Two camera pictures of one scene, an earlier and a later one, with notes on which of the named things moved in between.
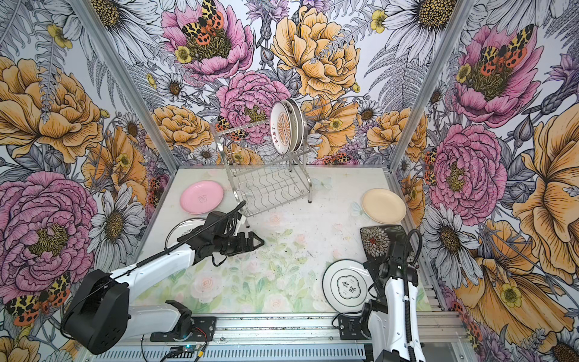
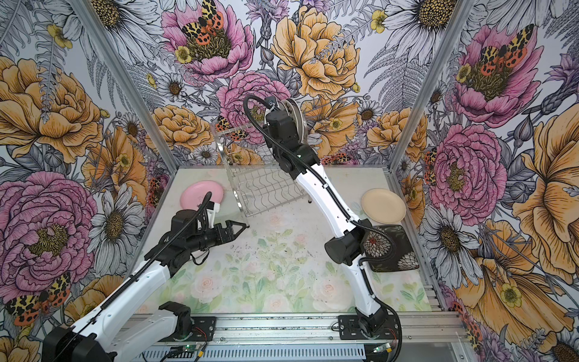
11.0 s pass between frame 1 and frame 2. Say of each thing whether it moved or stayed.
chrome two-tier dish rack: stayed
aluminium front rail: stayed
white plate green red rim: stayed
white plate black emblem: moved
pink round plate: stayed
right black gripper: moved
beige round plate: stayed
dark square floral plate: stayed
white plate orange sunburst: moved
